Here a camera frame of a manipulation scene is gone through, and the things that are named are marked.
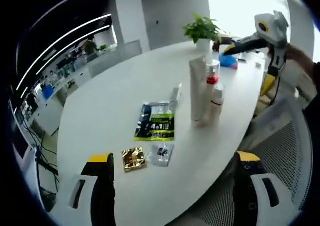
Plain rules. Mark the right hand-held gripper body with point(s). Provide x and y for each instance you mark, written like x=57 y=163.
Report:
x=272 y=28

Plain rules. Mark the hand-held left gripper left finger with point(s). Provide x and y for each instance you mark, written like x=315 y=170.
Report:
x=100 y=191

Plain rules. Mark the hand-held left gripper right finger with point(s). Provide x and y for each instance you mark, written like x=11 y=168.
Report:
x=247 y=191

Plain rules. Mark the gold foil skincare sachet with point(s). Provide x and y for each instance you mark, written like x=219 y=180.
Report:
x=133 y=159

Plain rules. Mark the white bottle red collar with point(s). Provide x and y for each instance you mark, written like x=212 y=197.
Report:
x=211 y=98

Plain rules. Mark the white skincare tube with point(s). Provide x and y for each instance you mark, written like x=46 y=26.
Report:
x=197 y=90

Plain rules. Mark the clear skincare sachet dark print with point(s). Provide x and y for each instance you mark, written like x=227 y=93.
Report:
x=161 y=154

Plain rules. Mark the small clear skincare box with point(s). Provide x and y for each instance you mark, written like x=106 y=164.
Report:
x=176 y=94

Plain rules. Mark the dark green skincare packet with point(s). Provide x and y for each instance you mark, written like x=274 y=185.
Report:
x=156 y=123

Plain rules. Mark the blue storage box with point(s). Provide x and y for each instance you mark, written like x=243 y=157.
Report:
x=48 y=92

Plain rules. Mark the blue packet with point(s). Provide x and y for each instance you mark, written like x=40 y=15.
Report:
x=228 y=60

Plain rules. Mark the dark red plant pot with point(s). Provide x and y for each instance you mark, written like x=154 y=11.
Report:
x=221 y=43

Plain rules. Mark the grey mesh office chair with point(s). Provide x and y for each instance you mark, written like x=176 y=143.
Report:
x=275 y=161

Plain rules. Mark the green potted plant white pot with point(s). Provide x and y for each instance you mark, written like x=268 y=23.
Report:
x=202 y=30

